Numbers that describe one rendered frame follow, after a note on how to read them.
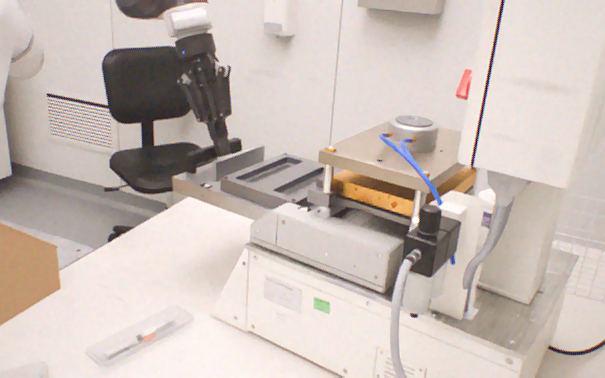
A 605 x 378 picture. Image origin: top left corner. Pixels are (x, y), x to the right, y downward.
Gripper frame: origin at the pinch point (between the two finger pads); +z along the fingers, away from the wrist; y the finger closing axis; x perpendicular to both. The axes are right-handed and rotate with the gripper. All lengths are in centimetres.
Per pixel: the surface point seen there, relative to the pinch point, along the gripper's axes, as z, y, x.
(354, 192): 11.0, -34.6, 11.4
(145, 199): 35, 172, -118
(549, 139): 5, -65, 18
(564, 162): 8, -66, 18
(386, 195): 11.9, -39.9, 11.6
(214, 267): 26.5, 8.3, 3.0
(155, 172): 16, 109, -76
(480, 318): 30, -52, 15
